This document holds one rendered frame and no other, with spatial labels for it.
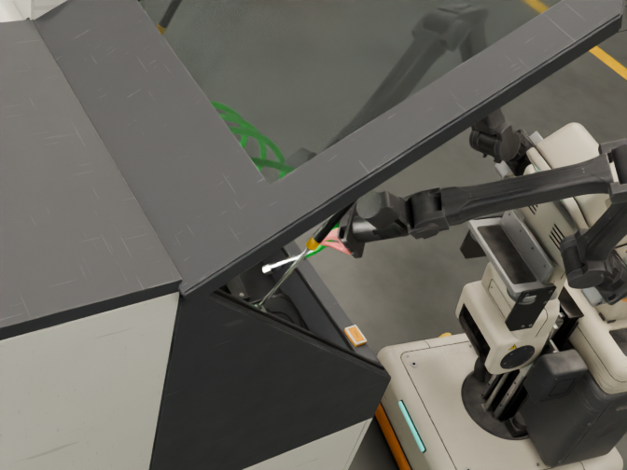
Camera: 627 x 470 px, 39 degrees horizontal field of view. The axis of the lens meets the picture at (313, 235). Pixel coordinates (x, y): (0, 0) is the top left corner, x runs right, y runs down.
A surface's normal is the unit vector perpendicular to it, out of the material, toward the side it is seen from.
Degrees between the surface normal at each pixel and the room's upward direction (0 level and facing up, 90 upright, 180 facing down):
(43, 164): 0
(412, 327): 0
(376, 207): 50
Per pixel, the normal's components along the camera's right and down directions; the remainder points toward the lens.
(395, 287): 0.22, -0.69
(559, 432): -0.92, 0.10
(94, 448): 0.49, 0.69
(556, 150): -0.46, -0.45
